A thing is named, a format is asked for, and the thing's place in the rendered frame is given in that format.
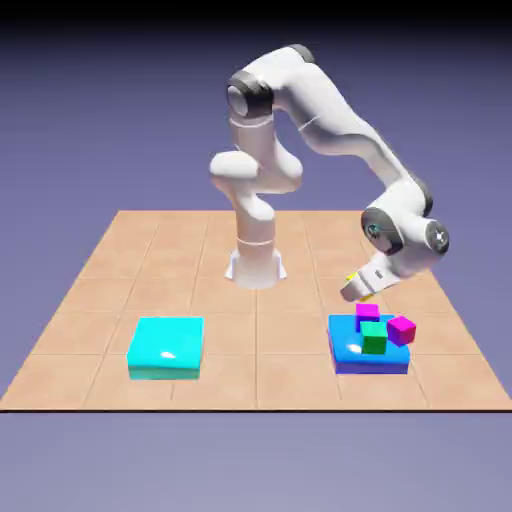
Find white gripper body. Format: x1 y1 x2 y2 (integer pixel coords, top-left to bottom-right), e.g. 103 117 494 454
339 272 376 304

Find small magenta cube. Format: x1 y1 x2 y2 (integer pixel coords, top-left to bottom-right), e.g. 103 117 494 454
355 302 381 333
386 315 418 347

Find small green cube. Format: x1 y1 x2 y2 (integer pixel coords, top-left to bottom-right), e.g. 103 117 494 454
360 321 389 356

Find large blue box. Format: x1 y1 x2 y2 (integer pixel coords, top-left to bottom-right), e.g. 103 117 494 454
328 313 412 376

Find large cyan box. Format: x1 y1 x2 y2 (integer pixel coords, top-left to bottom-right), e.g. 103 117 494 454
126 316 206 381

